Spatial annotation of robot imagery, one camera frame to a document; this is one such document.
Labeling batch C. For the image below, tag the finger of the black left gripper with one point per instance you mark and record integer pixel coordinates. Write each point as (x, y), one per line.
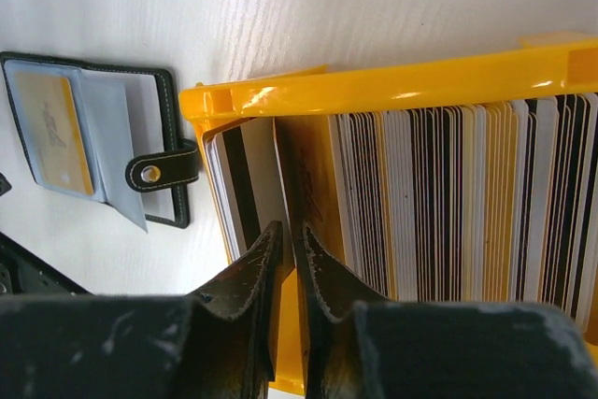
(24, 273)

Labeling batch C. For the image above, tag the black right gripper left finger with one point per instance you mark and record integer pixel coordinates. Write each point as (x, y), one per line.
(219, 341)

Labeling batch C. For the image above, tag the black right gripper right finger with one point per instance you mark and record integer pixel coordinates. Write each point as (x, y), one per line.
(364, 345)

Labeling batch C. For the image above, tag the black leather card holder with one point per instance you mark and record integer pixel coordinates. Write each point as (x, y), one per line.
(141, 163)

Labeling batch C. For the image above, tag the yellow plastic bin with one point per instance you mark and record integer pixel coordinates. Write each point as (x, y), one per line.
(547, 65)

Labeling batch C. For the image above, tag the stack of cards in bin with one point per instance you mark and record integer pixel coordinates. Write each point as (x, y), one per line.
(493, 202)

